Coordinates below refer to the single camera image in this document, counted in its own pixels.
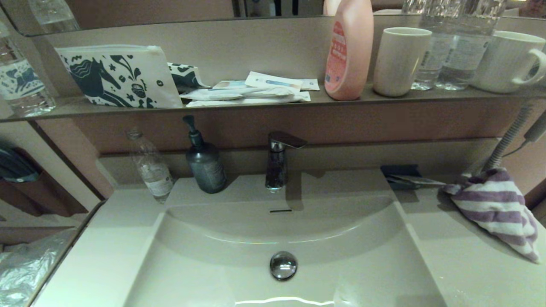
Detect pink lotion bottle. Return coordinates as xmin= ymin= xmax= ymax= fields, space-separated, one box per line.
xmin=324 ymin=0 xmax=375 ymax=101

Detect white mug with handle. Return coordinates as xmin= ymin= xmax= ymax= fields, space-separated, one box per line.
xmin=471 ymin=30 xmax=546 ymax=94

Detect pale pink sachet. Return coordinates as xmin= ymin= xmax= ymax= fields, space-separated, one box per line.
xmin=212 ymin=80 xmax=248 ymax=90

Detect small blue patterned pouch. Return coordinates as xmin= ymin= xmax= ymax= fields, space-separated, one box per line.
xmin=166 ymin=62 xmax=210 ymax=93

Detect grey coiled hose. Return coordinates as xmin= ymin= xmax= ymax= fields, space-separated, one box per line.
xmin=482 ymin=103 xmax=536 ymax=173

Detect white toothbrush packet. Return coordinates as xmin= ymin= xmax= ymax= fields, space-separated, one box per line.
xmin=179 ymin=85 xmax=299 ymax=101

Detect grey wall handset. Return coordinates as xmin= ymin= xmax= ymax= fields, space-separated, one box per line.
xmin=524 ymin=117 xmax=546 ymax=143

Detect small clear plastic bottle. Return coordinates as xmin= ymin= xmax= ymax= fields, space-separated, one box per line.
xmin=125 ymin=128 xmax=174 ymax=204

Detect clear plastic bin bag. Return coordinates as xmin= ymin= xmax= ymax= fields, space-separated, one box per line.
xmin=0 ymin=228 xmax=79 ymax=307

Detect grey wall shelf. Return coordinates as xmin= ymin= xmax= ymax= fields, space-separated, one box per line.
xmin=0 ymin=84 xmax=546 ymax=124

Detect chrome drain stopper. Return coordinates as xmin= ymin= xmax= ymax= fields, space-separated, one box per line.
xmin=269 ymin=251 xmax=298 ymax=281

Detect wall mirror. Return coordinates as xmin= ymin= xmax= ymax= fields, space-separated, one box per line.
xmin=0 ymin=0 xmax=546 ymax=37

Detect white handleless cup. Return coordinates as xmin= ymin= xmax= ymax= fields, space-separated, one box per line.
xmin=372 ymin=27 xmax=433 ymax=98

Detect water bottle blue label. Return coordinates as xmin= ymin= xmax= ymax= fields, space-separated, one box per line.
xmin=0 ymin=21 xmax=57 ymax=118

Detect white packet blue stripe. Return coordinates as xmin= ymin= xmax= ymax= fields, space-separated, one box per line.
xmin=245 ymin=71 xmax=304 ymax=95

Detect white tissue sheet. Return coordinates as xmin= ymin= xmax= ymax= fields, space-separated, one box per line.
xmin=387 ymin=174 xmax=447 ymax=187

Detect white sink basin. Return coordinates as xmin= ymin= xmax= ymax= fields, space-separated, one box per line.
xmin=124 ymin=168 xmax=448 ymax=307

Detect purple white striped towel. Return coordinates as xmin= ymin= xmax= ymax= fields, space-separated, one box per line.
xmin=439 ymin=168 xmax=541 ymax=264

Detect dark blue holder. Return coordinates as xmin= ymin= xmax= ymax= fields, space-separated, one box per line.
xmin=0 ymin=143 xmax=41 ymax=184

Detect clear water bottle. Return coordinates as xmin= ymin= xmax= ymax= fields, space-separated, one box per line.
xmin=412 ymin=0 xmax=453 ymax=91
xmin=435 ymin=0 xmax=508 ymax=91

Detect dark soap dispenser bottle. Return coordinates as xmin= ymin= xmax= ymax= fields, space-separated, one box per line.
xmin=182 ymin=115 xmax=228 ymax=194

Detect chrome faucet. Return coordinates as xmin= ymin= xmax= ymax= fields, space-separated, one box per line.
xmin=264 ymin=131 xmax=308 ymax=193

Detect white pouch blue horse print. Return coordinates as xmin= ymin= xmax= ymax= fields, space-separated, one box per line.
xmin=54 ymin=44 xmax=183 ymax=109

